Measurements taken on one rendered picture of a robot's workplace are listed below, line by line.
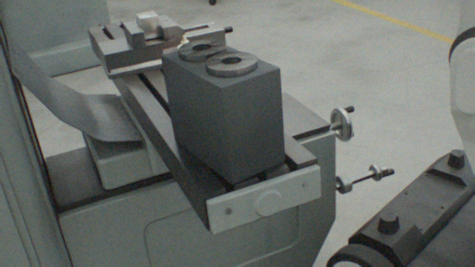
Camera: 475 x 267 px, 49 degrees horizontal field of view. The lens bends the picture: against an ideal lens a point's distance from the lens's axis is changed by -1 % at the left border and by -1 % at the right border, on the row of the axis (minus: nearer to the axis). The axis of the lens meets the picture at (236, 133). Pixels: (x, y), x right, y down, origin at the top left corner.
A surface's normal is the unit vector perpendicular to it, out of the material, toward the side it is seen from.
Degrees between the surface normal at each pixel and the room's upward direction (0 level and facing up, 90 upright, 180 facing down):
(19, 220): 88
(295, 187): 90
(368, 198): 0
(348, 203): 0
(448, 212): 46
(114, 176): 90
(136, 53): 90
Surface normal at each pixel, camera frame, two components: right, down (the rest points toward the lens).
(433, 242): -0.09, -0.88
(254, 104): 0.55, 0.36
